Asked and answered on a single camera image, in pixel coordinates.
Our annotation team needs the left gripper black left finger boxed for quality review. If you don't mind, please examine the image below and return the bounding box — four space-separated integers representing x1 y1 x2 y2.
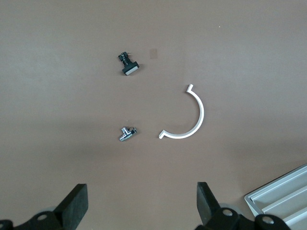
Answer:
14 184 89 230

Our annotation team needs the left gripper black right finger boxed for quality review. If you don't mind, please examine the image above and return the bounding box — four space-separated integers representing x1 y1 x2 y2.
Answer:
195 182 240 230

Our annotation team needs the small chrome metal fitting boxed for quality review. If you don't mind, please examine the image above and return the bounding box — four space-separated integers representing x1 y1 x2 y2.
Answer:
118 126 137 142

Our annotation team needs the white semicircular plastic handle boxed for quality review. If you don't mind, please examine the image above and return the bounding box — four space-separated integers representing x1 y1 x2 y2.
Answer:
157 83 205 140

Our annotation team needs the black push-button switch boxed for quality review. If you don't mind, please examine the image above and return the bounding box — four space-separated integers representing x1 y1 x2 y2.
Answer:
117 52 140 77

